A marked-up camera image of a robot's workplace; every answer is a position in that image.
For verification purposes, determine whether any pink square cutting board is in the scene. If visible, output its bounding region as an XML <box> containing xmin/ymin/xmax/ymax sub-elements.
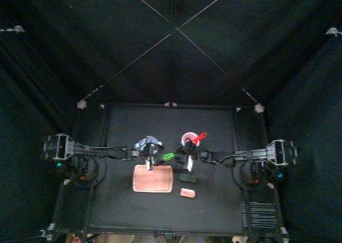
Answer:
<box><xmin>131</xmin><ymin>164</ymin><xmax>175</xmax><ymax>194</ymax></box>

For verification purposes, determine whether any dark green sushi roll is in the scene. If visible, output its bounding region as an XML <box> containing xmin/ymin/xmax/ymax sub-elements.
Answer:
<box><xmin>177</xmin><ymin>173</ymin><xmax>197</xmax><ymax>183</ymax></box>

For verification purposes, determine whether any black vented control box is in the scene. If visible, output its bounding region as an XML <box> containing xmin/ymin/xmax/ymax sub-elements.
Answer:
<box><xmin>244</xmin><ymin>200</ymin><xmax>282</xmax><ymax>235</ymax></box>

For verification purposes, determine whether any blue white toy bowl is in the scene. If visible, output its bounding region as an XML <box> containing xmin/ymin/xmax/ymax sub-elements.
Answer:
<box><xmin>133</xmin><ymin>135</ymin><xmax>164</xmax><ymax>149</ymax></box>

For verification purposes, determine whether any grey frame bracket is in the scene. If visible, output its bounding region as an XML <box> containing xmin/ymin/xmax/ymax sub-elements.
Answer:
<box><xmin>324</xmin><ymin>27</ymin><xmax>342</xmax><ymax>37</ymax></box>
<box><xmin>0</xmin><ymin>25</ymin><xmax>26</xmax><ymax>34</ymax></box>

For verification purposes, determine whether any pink white bowl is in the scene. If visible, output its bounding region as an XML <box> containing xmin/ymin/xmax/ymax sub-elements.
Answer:
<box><xmin>180</xmin><ymin>131</ymin><xmax>201</xmax><ymax>147</ymax></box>

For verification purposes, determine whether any red toy spoon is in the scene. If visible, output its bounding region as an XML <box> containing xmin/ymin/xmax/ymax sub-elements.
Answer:
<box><xmin>191</xmin><ymin>131</ymin><xmax>208</xmax><ymax>143</ymax></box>

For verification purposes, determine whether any thin diagonal brace cord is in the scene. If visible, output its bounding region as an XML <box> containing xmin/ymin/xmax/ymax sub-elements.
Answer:
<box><xmin>124</xmin><ymin>0</ymin><xmax>260</xmax><ymax>105</ymax></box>
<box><xmin>80</xmin><ymin>0</ymin><xmax>237</xmax><ymax>102</ymax></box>

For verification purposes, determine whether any pink salmon sushi piece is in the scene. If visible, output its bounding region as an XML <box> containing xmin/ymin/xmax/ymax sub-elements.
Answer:
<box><xmin>179</xmin><ymin>187</ymin><xmax>197</xmax><ymax>199</ymax></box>

